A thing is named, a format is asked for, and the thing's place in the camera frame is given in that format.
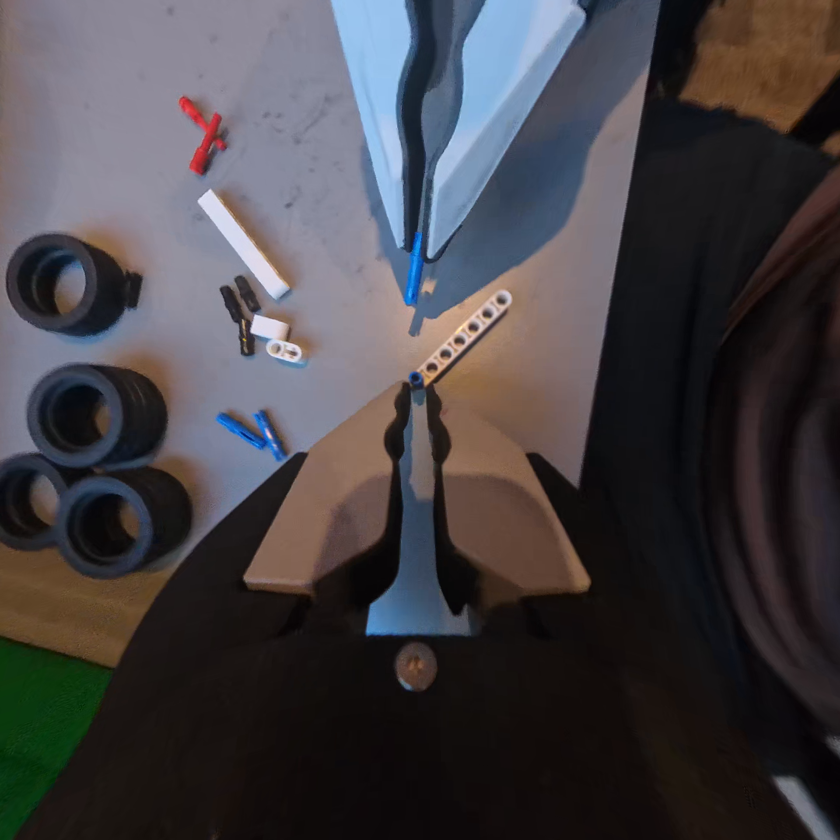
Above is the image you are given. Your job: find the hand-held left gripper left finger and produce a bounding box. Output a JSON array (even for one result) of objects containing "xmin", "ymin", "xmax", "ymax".
[{"xmin": 243, "ymin": 381, "xmax": 413, "ymax": 608}]

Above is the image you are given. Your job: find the small red toy pin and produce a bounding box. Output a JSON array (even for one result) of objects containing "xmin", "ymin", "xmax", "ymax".
[
  {"xmin": 189, "ymin": 113, "xmax": 224, "ymax": 175},
  {"xmin": 178, "ymin": 96, "xmax": 227, "ymax": 151}
]

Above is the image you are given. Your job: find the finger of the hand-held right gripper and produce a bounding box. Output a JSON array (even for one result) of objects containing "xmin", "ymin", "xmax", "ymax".
[
  {"xmin": 328, "ymin": 0, "xmax": 424, "ymax": 253},
  {"xmin": 420, "ymin": 0, "xmax": 588, "ymax": 263}
]

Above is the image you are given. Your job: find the thin white toy beam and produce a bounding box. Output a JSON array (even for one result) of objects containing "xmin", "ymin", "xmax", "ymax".
[{"xmin": 197, "ymin": 189, "xmax": 291, "ymax": 301}]

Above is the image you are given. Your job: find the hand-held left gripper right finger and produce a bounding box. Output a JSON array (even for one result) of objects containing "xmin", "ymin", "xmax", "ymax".
[{"xmin": 423, "ymin": 384, "xmax": 592, "ymax": 619}]

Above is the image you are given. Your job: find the black toy tire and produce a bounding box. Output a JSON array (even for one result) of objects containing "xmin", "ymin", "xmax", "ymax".
[
  {"xmin": 0, "ymin": 453, "xmax": 73, "ymax": 551},
  {"xmin": 56, "ymin": 467, "xmax": 193, "ymax": 580},
  {"xmin": 26, "ymin": 363, "xmax": 168, "ymax": 470},
  {"xmin": 5, "ymin": 233, "xmax": 129, "ymax": 337}
]

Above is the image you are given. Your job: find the white toy beam with holes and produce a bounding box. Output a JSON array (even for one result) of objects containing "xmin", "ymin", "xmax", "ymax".
[{"xmin": 416, "ymin": 289, "xmax": 513, "ymax": 388}]

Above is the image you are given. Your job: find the green plastic bin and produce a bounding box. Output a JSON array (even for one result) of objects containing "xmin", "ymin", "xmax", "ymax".
[{"xmin": 0, "ymin": 635, "xmax": 116, "ymax": 840}]

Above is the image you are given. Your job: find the person's dark clothing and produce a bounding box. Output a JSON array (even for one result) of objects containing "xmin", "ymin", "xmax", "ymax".
[{"xmin": 577, "ymin": 98, "xmax": 840, "ymax": 840}]

